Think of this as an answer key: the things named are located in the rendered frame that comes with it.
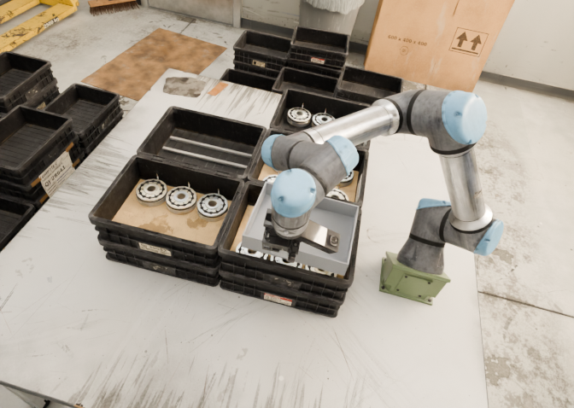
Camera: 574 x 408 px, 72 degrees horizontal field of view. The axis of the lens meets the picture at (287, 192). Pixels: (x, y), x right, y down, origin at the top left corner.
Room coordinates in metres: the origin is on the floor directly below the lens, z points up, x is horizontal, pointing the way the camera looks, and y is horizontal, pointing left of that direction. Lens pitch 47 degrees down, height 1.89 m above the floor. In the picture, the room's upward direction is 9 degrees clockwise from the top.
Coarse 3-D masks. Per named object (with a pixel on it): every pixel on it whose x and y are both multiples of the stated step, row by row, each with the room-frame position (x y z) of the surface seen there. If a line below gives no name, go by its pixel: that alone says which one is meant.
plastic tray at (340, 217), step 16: (256, 208) 0.68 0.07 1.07; (320, 208) 0.75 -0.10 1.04; (336, 208) 0.74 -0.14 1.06; (352, 208) 0.73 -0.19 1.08; (256, 224) 0.65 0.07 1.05; (320, 224) 0.69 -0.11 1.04; (336, 224) 0.69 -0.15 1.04; (352, 224) 0.70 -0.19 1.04; (256, 240) 0.57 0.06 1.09; (352, 240) 0.61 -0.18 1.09; (304, 256) 0.55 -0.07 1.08; (320, 256) 0.55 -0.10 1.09; (336, 256) 0.59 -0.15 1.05; (336, 272) 0.54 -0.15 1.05
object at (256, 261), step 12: (240, 204) 0.81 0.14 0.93; (360, 216) 0.84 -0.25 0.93; (228, 228) 0.72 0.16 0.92; (228, 252) 0.63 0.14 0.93; (252, 264) 0.61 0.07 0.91; (264, 264) 0.61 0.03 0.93; (276, 264) 0.61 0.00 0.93; (300, 276) 0.60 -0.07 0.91; (312, 276) 0.59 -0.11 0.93; (324, 276) 0.60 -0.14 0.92; (348, 276) 0.61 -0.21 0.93
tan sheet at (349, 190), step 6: (264, 168) 1.09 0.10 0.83; (270, 168) 1.10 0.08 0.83; (264, 174) 1.06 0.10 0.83; (270, 174) 1.06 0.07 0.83; (276, 174) 1.07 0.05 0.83; (354, 174) 1.14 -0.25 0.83; (354, 180) 1.10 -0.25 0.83; (336, 186) 1.06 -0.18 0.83; (348, 186) 1.07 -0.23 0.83; (354, 186) 1.07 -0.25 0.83; (348, 192) 1.03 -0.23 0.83; (354, 192) 1.04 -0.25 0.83; (348, 198) 1.00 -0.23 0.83
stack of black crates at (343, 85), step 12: (348, 72) 2.39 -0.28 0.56; (360, 72) 2.38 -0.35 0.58; (372, 72) 2.37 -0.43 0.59; (348, 84) 2.36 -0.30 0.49; (360, 84) 2.38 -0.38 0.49; (372, 84) 2.37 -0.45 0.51; (384, 84) 2.36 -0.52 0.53; (396, 84) 2.35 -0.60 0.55; (336, 96) 2.17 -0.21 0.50; (348, 96) 2.11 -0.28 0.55; (360, 96) 2.09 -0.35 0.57; (372, 96) 2.09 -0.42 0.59; (384, 96) 2.27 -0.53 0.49
